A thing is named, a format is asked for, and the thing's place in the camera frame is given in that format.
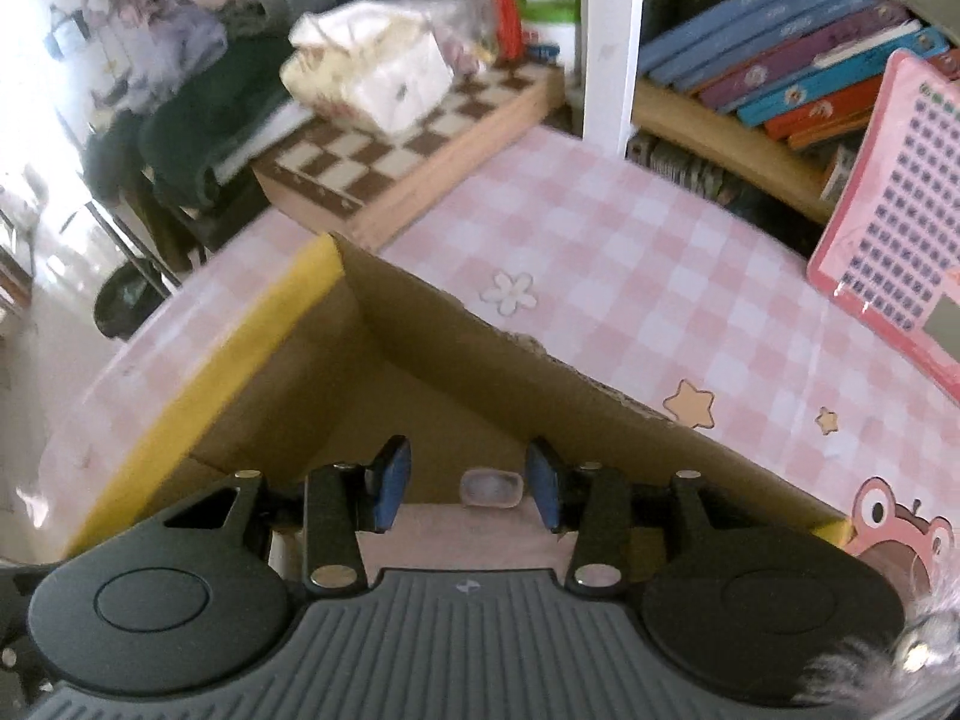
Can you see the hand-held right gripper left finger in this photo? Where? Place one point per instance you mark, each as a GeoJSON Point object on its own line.
{"type": "Point", "coordinates": [391, 484]}

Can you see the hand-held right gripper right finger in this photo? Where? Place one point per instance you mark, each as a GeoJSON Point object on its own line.
{"type": "Point", "coordinates": [544, 484]}

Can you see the small translucent plastic cup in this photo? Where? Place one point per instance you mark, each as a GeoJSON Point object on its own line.
{"type": "Point", "coordinates": [491, 487]}

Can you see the cardboard box with yellow edges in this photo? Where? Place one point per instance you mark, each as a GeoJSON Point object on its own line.
{"type": "Point", "coordinates": [420, 360]}

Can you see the green and white container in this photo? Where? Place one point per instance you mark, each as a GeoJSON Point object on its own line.
{"type": "Point", "coordinates": [551, 22]}

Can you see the pink checked tablecloth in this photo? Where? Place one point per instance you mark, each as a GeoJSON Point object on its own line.
{"type": "Point", "coordinates": [637, 262]}

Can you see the wooden chessboard box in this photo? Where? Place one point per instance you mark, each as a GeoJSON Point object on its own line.
{"type": "Point", "coordinates": [420, 165]}

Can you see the black round bin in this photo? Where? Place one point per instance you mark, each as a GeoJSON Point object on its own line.
{"type": "Point", "coordinates": [127, 300]}

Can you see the grey fluffy cloth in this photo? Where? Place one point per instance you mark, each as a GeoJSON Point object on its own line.
{"type": "Point", "coordinates": [847, 679]}

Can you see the wooden bookshelf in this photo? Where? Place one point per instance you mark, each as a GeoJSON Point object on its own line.
{"type": "Point", "coordinates": [720, 142]}

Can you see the dark green cloth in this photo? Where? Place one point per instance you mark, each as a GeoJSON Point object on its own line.
{"type": "Point", "coordinates": [210, 127]}

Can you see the white crumpled bag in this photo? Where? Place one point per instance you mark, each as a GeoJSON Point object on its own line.
{"type": "Point", "coordinates": [375, 67]}

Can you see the pink learning tablet toy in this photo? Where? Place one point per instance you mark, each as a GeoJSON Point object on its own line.
{"type": "Point", "coordinates": [900, 240]}

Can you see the red tube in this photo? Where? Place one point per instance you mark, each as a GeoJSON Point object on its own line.
{"type": "Point", "coordinates": [506, 7]}

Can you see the row of children's books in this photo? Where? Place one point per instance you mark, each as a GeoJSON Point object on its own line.
{"type": "Point", "coordinates": [780, 60]}

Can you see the purple cloth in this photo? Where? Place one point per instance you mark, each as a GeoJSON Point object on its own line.
{"type": "Point", "coordinates": [187, 30]}

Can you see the hanging tote bag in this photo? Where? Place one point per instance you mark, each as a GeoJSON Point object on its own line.
{"type": "Point", "coordinates": [64, 34]}

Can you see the white shelf post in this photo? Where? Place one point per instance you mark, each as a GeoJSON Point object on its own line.
{"type": "Point", "coordinates": [615, 52]}

